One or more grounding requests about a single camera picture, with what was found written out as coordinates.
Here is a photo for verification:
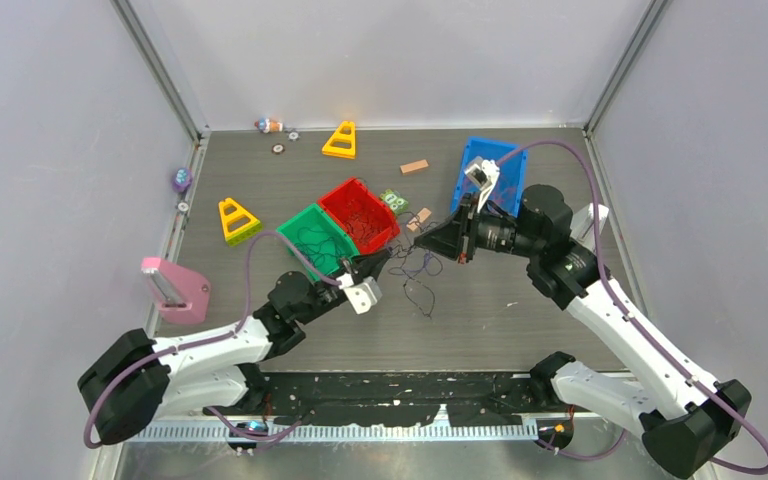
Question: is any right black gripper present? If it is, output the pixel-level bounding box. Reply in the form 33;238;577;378
416;192;542;264

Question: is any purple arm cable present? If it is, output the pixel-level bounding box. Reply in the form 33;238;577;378
83;229;349;458
493;139;768;476

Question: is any small figurine toy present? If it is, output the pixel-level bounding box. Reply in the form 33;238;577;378
253;117;284;134

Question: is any purple wire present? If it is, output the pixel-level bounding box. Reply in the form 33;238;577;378
387;248;445;321

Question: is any wooden block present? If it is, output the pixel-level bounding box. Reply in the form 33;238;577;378
406;208;431;232
399;159;430;175

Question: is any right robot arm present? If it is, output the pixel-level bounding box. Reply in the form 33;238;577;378
414;185;752;479

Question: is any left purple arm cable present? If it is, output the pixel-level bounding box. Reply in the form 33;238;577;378
83;229;349;458

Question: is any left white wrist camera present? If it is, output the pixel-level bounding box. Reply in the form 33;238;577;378
337;273;382;315

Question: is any white tape dispenser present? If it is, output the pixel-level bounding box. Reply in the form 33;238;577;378
570;203;610;252

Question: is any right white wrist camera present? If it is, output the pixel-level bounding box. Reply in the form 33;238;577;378
464;157;500;212

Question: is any orange wire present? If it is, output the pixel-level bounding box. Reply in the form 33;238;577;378
489;175;521;207

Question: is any wooden block far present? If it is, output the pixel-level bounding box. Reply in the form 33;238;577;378
399;159;430;175

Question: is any green small toy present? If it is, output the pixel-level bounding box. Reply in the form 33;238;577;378
380;189;409;216

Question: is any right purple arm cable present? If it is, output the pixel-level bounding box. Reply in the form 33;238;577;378
493;139;768;476

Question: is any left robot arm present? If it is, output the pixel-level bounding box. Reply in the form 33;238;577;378
77;249;391;448

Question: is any purple round toy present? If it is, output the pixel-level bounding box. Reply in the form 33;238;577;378
172;167;193;194

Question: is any wooden block near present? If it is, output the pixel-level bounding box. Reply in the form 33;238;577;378
406;208;431;232

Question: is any pink tape dispenser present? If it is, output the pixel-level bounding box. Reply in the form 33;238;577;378
141;257;212;326

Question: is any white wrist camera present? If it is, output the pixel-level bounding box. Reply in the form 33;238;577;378
464;157;500;212
337;273;382;315

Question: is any green plastic bin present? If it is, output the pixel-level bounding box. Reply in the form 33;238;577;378
276;204;360;276

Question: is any yellow triangle block far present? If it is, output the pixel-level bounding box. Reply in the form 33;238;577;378
321;121;357;160

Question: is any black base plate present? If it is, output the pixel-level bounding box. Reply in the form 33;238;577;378
218;371;580;427

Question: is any blue plastic bin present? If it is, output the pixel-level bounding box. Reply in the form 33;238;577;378
450;136;527;217

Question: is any yellow triangle block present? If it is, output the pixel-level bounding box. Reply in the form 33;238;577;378
321;121;357;160
218;197;263;247

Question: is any yellow triangle block near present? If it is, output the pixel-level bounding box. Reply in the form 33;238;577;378
218;197;263;247

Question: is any red plastic bin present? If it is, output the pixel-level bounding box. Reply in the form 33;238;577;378
317;177;401;254

